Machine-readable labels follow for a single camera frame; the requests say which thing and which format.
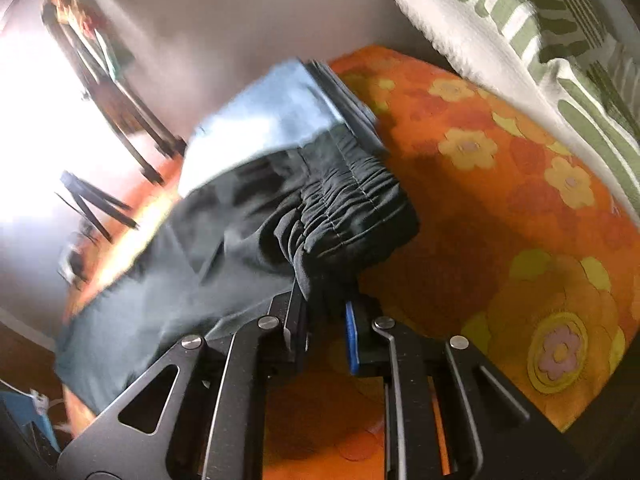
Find tall folded metal tripod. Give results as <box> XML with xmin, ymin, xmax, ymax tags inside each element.
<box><xmin>41</xmin><ymin>0</ymin><xmax>186</xmax><ymax>184</ymax></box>

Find dark green pants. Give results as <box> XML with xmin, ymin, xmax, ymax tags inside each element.
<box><xmin>54</xmin><ymin>126</ymin><xmax>420</xmax><ymax>412</ymax></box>

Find charger and cables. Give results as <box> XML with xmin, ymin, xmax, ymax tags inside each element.
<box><xmin>56</xmin><ymin>231</ymin><xmax>101</xmax><ymax>288</ymax></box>

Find green white striped pillow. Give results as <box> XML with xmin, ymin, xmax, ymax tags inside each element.
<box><xmin>395</xmin><ymin>0</ymin><xmax>639</xmax><ymax>218</ymax></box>

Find orange floral bedsheet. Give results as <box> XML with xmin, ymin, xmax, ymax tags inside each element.
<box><xmin>62</xmin><ymin>44</ymin><xmax>640</xmax><ymax>480</ymax></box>

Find blue plastic chair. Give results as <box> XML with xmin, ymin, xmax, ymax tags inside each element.
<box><xmin>1</xmin><ymin>390</ymin><xmax>61</xmax><ymax>452</ymax></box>

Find small black tripod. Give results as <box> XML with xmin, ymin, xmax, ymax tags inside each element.
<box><xmin>60</xmin><ymin>171</ymin><xmax>138</xmax><ymax>243</ymax></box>

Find light blue folded jeans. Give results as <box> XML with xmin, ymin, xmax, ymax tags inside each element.
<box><xmin>177</xmin><ymin>57</ymin><xmax>386</xmax><ymax>198</ymax></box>

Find bright ring light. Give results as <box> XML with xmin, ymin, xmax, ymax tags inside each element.
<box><xmin>1</xmin><ymin>25</ymin><xmax>141</xmax><ymax>226</ymax></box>

